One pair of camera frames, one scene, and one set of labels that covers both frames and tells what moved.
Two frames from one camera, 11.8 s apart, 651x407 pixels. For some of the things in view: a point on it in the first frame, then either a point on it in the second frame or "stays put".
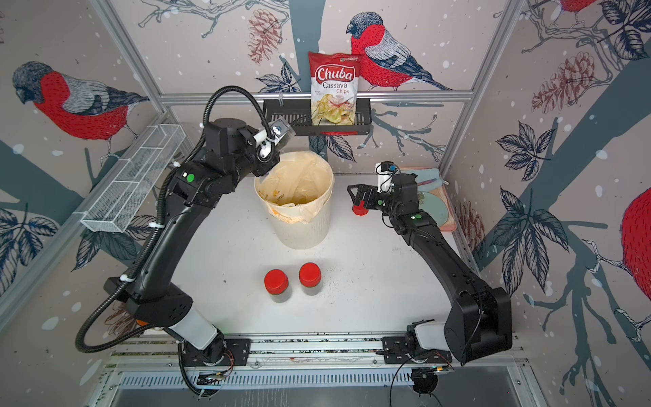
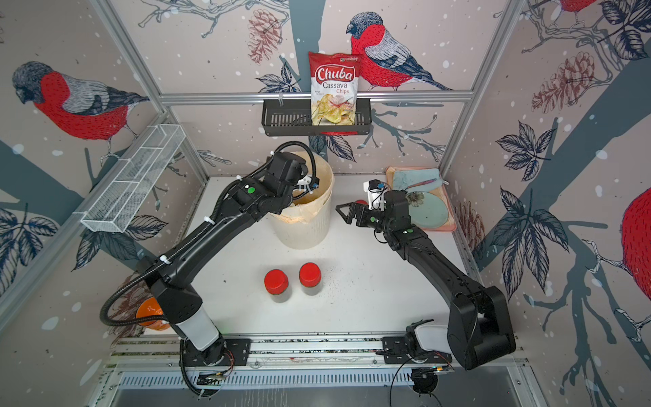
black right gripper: x=362 y=191 to x=360 y=210
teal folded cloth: x=426 y=179 stays put
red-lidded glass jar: x=309 y=276 stays put
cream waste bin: x=297 y=194 stays put
